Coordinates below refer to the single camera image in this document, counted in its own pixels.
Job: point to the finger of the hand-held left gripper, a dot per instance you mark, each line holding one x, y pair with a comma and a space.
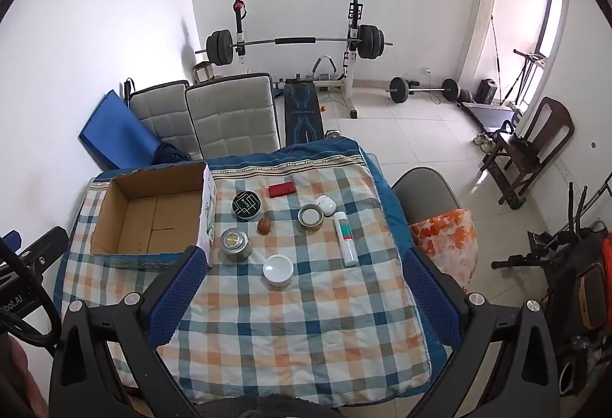
45, 242

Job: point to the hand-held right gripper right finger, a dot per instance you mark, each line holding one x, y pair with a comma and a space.
430, 298

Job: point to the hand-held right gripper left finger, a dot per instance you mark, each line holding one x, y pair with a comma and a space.
177, 298

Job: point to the silver round push light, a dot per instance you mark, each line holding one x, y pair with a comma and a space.
235, 245

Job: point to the white tube bottle green label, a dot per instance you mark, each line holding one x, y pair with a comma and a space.
345, 238

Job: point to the white round jar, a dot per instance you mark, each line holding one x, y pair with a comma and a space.
278, 269

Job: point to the brown walnut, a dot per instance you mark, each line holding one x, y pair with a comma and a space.
264, 227

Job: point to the black round tin white lines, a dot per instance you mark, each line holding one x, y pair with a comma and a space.
246, 205

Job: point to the small tin with white wax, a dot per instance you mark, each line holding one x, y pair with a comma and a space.
310, 215

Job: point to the grey chair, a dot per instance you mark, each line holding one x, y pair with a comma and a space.
423, 193

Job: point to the plaid blanket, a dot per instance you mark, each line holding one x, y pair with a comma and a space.
296, 332

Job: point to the white small round case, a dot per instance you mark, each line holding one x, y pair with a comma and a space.
326, 204

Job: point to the black exercise bike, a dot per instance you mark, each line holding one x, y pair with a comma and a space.
569, 265

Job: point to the dark blue cloth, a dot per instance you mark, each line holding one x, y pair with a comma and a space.
169, 155

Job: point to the small red box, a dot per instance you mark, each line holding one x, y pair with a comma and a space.
281, 190

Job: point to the pair of light shoes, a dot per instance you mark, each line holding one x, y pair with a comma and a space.
483, 143

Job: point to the grey quilted cushion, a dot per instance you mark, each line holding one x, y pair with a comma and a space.
160, 116
232, 116

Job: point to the black treadmill board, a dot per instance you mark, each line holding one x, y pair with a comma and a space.
487, 116

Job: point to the dark wooden chair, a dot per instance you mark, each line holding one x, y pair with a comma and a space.
550, 126

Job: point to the short barbell with black plates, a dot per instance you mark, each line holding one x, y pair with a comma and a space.
398, 89

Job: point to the black heater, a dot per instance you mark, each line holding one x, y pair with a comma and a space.
487, 91

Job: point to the black weight bench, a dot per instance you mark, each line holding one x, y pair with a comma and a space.
301, 112

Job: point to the white squat rack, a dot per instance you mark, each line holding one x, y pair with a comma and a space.
353, 64

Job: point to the long barbell with black plates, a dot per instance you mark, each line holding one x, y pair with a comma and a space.
220, 47

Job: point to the hanging resistance band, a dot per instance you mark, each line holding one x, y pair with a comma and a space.
496, 49

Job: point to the white door frame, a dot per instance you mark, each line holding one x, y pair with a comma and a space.
478, 16

